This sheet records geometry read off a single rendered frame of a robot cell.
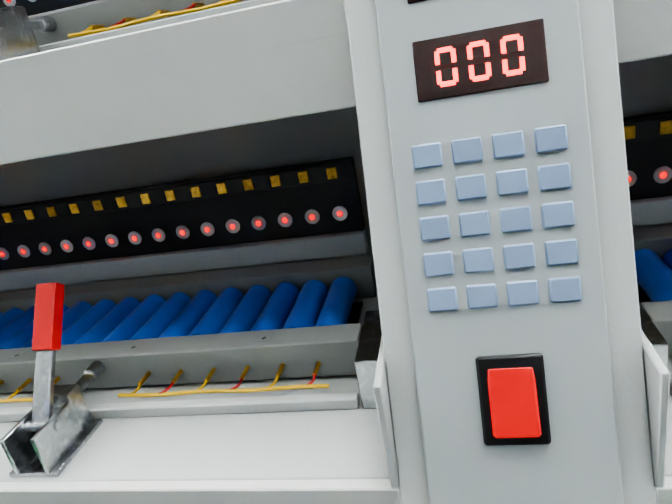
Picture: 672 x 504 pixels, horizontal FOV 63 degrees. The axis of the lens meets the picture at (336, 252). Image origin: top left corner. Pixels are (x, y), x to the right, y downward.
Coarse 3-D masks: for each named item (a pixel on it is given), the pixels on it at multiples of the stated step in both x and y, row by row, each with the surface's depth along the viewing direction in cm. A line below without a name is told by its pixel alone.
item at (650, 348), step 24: (624, 120) 33; (648, 120) 33; (648, 144) 34; (648, 168) 34; (648, 192) 35; (648, 216) 35; (648, 240) 33; (648, 264) 31; (648, 288) 30; (648, 312) 26; (648, 336) 24; (648, 360) 19; (648, 384) 19; (648, 408) 20
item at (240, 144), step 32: (640, 64) 37; (640, 96) 37; (224, 128) 44; (256, 128) 43; (288, 128) 42; (320, 128) 42; (352, 128) 41; (32, 160) 48; (64, 160) 47; (96, 160) 46; (128, 160) 46; (160, 160) 45; (192, 160) 44; (224, 160) 44; (256, 160) 43; (288, 160) 43; (320, 160) 42; (0, 192) 48; (32, 192) 48; (64, 192) 47; (96, 192) 46; (32, 288) 49
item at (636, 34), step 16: (624, 0) 20; (640, 0) 19; (656, 0) 19; (624, 16) 20; (640, 16) 20; (656, 16) 20; (624, 32) 20; (640, 32) 20; (656, 32) 20; (624, 48) 20; (640, 48) 20; (656, 48) 20
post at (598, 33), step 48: (384, 96) 21; (384, 144) 21; (624, 144) 19; (384, 192) 21; (624, 192) 19; (384, 240) 21; (624, 240) 19; (384, 288) 21; (624, 288) 20; (384, 336) 22; (624, 336) 20; (624, 384) 20; (624, 432) 20; (624, 480) 20
